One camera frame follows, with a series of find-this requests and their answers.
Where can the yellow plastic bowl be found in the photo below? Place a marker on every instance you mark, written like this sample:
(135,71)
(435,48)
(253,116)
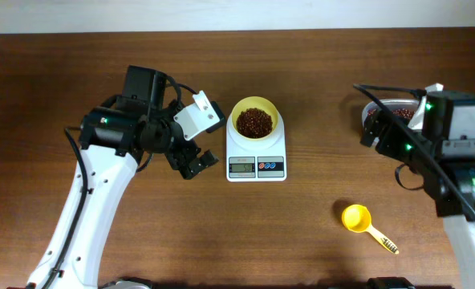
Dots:
(255,102)

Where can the red adzuki beans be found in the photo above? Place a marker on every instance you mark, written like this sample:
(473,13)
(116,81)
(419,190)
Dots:
(400,112)

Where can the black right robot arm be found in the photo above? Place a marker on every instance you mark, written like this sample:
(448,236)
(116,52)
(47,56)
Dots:
(443,153)

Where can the yellow plastic measuring scoop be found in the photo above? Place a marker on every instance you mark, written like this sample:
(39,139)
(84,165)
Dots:
(357,219)

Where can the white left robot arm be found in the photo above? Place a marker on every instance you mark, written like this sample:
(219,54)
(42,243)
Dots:
(74,253)

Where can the white digital kitchen scale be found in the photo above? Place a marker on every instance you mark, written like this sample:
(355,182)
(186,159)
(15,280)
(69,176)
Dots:
(252,160)

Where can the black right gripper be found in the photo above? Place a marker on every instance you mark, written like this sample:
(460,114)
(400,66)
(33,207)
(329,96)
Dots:
(376,131)

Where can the red beans in bowl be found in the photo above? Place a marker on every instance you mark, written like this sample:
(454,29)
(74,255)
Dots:
(254,123)

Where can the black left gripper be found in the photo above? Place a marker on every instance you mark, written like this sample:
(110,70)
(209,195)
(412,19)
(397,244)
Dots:
(187,159)

